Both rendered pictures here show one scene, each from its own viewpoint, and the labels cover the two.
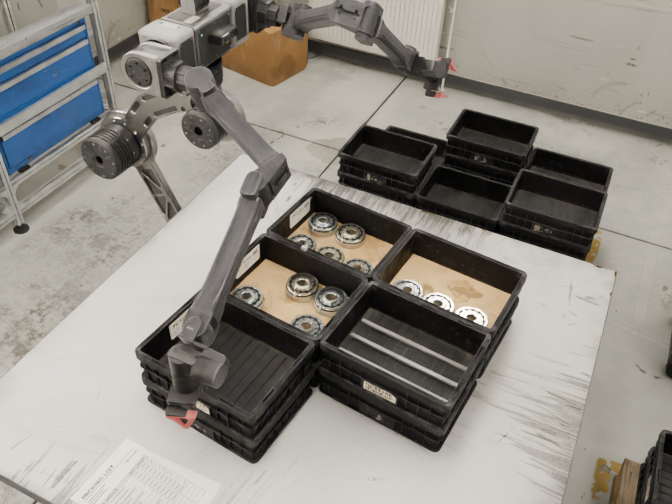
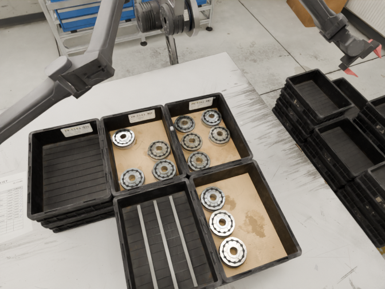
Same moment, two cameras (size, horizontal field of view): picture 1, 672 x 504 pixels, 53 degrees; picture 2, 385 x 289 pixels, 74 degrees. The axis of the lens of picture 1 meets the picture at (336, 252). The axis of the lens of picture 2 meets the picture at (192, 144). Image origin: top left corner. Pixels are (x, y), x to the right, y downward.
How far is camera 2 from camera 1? 1.29 m
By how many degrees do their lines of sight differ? 29
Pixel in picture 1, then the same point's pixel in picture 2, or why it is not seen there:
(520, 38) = not seen: outside the picture
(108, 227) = not seen: hidden behind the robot
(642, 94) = not seen: outside the picture
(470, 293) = (256, 229)
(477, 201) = (357, 153)
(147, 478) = (11, 199)
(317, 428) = (102, 237)
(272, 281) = (150, 136)
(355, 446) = (108, 266)
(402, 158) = (327, 101)
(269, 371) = (92, 190)
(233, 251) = (14, 113)
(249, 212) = (46, 89)
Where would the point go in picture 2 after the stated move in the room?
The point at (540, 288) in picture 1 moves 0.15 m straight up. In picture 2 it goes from (326, 253) to (345, 246)
